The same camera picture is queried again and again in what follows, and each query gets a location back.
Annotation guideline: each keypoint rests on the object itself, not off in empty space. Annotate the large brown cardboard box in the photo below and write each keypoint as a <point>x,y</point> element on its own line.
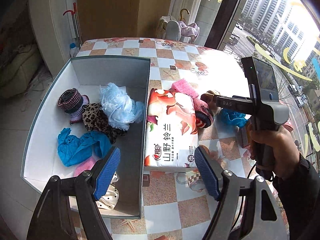
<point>120,18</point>

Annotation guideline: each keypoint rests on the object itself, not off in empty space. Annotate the red yellow medicine box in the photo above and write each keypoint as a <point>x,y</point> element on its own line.
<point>243,137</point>

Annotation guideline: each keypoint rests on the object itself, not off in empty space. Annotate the white polka dot cloth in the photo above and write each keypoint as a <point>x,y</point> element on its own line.
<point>110,199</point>

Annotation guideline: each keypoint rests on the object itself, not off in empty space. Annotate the white open storage box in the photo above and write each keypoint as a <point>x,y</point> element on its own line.
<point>87,74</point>

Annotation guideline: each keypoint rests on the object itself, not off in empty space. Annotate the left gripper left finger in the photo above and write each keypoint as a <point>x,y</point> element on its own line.
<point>52,216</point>

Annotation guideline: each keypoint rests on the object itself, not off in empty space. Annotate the red handled mop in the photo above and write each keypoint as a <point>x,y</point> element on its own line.
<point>76,25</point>

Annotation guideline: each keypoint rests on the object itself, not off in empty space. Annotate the person right forearm dark sleeve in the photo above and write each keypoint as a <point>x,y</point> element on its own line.
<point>299,195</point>

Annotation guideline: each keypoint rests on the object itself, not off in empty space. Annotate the brown umbrella handle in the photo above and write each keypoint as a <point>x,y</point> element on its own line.
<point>182,13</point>

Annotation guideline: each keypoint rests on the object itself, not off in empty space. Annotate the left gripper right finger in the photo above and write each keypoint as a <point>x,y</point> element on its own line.
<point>246,207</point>

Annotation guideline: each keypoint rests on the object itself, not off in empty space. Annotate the pink sponge on table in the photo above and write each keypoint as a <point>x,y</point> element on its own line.
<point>182,86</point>

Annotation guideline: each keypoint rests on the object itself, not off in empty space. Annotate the chair with clothes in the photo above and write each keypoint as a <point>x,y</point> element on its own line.
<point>170,29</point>

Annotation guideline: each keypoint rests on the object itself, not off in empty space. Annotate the checkered floral tablecloth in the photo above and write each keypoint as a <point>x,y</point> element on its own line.
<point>171,209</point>

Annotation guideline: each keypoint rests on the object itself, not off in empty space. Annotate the leopard print scrunchie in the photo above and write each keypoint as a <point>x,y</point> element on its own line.
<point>95,119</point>

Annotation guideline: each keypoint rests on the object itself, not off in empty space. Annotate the light blue fluffy scrunchie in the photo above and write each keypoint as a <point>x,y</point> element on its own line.
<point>119,108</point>

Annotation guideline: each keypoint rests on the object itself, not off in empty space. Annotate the pink sponge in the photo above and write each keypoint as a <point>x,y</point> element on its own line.
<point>182,86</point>
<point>85,165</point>

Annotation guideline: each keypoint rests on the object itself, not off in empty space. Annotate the blue cloth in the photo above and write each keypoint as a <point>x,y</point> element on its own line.
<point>73,150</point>
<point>233,118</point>

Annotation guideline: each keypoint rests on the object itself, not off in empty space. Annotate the tissue pack with red print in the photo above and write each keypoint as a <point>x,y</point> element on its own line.
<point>171,133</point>

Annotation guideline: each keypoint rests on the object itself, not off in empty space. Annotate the red pink knitted sock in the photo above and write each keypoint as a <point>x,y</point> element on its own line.
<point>204,117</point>

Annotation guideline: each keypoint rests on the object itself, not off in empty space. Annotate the dark red green knitted sock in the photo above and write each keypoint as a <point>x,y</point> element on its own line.
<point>72,102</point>

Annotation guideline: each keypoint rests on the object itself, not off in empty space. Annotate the person right hand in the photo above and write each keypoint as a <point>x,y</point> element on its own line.
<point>285,151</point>

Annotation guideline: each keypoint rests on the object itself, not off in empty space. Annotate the white bottle blue cap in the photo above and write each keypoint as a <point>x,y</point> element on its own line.
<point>73,50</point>

